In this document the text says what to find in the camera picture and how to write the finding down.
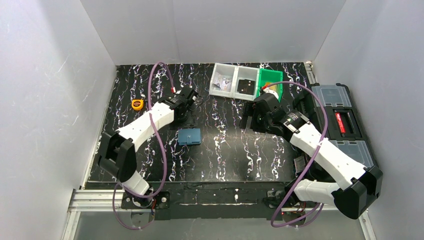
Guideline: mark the left grey storage bin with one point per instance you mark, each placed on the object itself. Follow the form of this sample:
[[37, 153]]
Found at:
[[222, 69]]

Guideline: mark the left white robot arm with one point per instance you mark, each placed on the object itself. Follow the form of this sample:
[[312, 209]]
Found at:
[[117, 152]]

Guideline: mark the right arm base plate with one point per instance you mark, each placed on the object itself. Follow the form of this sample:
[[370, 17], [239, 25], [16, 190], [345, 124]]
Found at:
[[298, 208]]

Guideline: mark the middle grey storage bin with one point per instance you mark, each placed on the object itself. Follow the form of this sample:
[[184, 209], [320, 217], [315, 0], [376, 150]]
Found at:
[[244, 72]]

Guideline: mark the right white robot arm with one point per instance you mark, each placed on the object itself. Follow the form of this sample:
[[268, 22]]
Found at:
[[354, 188]]

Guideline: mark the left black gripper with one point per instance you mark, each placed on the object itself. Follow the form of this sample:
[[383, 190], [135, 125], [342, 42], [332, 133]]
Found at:
[[185, 110]]

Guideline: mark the grey storage bin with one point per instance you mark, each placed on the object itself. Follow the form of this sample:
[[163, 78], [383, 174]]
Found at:
[[244, 72], [222, 69]]

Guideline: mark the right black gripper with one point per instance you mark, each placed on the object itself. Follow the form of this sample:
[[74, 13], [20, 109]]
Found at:
[[250, 110]]

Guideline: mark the black object in bin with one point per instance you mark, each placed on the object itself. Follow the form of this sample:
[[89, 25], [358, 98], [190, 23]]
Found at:
[[246, 86]]

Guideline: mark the orange tape measure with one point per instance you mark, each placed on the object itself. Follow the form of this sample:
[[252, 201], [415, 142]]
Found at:
[[137, 104]]

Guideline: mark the green storage bin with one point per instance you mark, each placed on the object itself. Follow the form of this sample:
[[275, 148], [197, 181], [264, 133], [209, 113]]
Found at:
[[267, 77]]

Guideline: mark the blue card holder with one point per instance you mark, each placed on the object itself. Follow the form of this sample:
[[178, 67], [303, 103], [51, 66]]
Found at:
[[189, 136]]

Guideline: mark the black toolbox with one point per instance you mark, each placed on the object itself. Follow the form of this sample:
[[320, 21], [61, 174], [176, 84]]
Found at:
[[345, 153]]

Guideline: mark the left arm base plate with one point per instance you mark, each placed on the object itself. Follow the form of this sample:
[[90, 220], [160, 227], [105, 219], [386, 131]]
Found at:
[[132, 202]]

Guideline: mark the small items in grey bin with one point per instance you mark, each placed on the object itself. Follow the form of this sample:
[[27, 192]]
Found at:
[[223, 83]]

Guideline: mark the aluminium frame rail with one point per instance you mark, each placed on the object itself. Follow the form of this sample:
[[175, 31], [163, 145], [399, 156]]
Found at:
[[100, 200]]

